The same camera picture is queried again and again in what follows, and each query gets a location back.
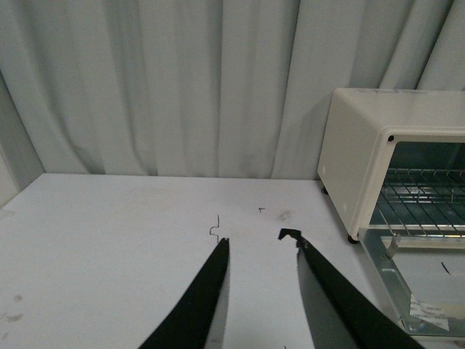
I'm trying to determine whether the cream Toshiba toaster oven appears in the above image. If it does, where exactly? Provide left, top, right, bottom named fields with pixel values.
left=318, top=88, right=464, bottom=240

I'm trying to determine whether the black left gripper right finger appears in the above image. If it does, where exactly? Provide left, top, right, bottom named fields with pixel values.
left=278, top=228, right=422, bottom=348

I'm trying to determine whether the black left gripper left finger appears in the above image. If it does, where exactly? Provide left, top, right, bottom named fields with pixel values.
left=140, top=238, right=230, bottom=348

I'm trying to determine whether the glass oven door with handle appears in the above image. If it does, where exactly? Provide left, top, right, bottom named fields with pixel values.
left=359, top=229, right=464, bottom=340

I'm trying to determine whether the metal oven wire rack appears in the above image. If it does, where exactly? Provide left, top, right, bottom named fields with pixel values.
left=369, top=169, right=464, bottom=238

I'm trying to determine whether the grey-white curtain backdrop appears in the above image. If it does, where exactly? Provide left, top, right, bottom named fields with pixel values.
left=1, top=1, right=464, bottom=203

